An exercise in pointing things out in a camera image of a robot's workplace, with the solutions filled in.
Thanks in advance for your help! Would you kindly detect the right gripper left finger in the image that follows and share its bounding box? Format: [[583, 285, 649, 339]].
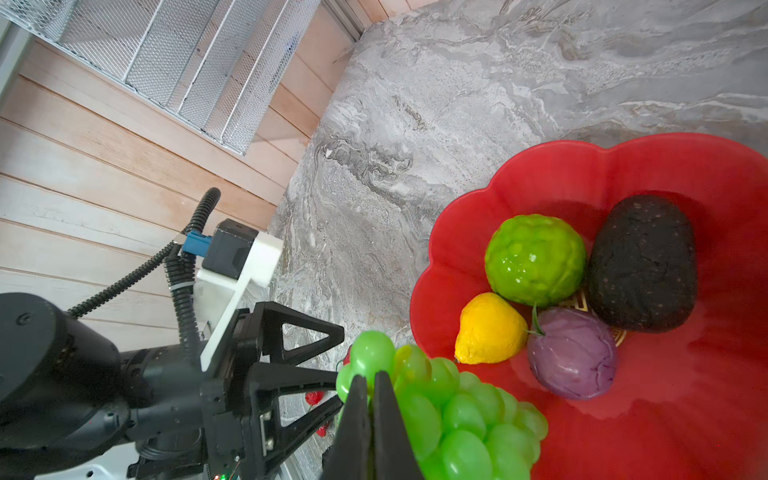
[[321, 375, 372, 480]]

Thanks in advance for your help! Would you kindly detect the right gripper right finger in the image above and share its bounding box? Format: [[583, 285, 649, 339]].
[[371, 371, 425, 480]]

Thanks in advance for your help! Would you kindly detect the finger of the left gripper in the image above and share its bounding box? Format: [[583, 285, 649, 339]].
[[254, 302, 345, 366], [242, 363, 342, 479]]

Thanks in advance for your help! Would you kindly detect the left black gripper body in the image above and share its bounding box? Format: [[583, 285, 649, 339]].
[[200, 308, 282, 479]]

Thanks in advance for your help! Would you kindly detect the red cherry pair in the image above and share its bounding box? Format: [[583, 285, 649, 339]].
[[305, 391, 331, 437]]

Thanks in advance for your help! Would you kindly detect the green grape bunch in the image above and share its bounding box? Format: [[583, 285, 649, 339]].
[[335, 330, 549, 479]]

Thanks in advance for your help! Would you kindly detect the yellow lemon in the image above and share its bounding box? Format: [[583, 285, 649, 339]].
[[454, 293, 528, 365]]

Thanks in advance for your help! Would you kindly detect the purple fig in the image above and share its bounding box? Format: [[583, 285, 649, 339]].
[[527, 307, 619, 400]]

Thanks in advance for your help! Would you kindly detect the green bumpy custard apple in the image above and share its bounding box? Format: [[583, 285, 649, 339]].
[[484, 214, 587, 309]]

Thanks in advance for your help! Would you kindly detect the dark avocado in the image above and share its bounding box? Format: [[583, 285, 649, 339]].
[[585, 195, 698, 333]]

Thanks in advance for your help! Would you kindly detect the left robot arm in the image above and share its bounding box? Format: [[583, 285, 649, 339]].
[[1, 293, 344, 479]]

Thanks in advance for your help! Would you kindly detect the red flower-shaped fruit bowl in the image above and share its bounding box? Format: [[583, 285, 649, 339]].
[[410, 133, 767, 479]]

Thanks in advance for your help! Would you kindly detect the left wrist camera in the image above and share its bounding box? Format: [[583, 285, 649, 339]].
[[176, 219, 283, 372]]

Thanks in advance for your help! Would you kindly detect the black corrugated cable conduit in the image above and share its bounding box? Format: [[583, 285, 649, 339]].
[[65, 187, 223, 361]]

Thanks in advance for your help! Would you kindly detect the white wire mesh shelf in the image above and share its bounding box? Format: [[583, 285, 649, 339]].
[[1, 0, 318, 154]]

